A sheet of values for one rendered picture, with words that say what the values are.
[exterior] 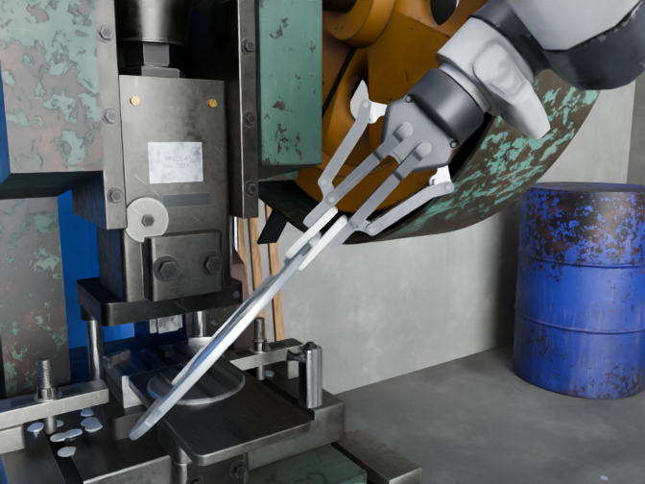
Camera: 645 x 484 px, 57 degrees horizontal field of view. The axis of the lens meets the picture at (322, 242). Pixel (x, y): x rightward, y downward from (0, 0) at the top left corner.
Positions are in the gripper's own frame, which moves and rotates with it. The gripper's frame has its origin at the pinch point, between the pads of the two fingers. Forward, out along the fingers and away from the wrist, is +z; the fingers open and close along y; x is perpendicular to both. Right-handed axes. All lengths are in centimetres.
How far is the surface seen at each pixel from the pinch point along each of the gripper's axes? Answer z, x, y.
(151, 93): 3.7, -12.4, 26.3
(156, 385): 29.8, -9.3, 0.7
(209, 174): 6.9, -17.1, 15.1
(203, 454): 23.2, 5.9, -7.1
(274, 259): 38, -133, -2
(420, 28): -28.1, -32.0, 9.3
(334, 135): -8, -50, 8
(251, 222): 33, -131, 12
